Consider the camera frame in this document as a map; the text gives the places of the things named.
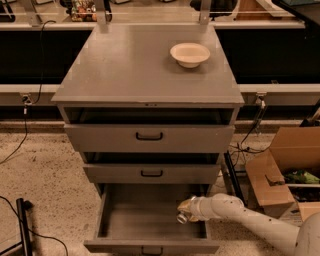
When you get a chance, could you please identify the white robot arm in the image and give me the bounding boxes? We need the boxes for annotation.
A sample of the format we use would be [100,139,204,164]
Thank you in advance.
[177,193,320,256]

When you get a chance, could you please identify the grey bottom drawer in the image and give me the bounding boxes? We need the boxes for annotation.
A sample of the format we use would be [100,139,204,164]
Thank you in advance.
[84,184,219,256]

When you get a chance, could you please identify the grey drawer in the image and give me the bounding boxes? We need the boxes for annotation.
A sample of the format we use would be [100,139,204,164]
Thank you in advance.
[64,124,234,153]
[84,184,219,256]
[83,164,220,184]

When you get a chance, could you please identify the grey middle drawer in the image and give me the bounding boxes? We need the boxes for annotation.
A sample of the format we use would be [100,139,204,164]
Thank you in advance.
[83,164,220,184]

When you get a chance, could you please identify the grey drawer cabinet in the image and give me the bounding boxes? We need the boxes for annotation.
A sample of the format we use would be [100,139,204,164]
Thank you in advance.
[51,23,246,188]

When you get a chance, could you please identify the grey top drawer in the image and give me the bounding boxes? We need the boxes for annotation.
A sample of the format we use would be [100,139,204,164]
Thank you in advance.
[64,124,234,153]

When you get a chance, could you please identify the black stand bar right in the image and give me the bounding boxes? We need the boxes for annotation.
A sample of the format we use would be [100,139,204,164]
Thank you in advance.
[224,151,245,202]

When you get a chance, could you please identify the black stand bar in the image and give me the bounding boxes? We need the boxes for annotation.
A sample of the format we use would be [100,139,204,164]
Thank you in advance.
[16,198,32,256]
[224,151,245,202]

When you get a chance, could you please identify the green bag in box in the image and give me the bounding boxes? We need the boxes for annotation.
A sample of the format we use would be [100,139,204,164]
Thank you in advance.
[284,169,320,184]

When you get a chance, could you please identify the brown cardboard box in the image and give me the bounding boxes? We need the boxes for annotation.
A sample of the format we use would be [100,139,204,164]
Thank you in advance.
[246,127,320,218]

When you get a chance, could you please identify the black stand bar left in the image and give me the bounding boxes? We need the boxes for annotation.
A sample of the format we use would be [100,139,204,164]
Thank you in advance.
[16,198,32,256]

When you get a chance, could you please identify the colourful items on shelf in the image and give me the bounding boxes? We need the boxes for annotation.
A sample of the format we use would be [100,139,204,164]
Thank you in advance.
[71,0,97,22]

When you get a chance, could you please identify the black cables right floor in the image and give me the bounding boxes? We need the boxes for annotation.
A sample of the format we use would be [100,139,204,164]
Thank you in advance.
[229,99,274,168]

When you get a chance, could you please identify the black cable floor left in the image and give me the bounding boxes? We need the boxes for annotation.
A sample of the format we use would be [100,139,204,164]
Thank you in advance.
[0,195,70,256]

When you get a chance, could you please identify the black cable left wall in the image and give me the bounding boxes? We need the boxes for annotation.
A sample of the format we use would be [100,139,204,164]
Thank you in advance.
[0,19,58,165]

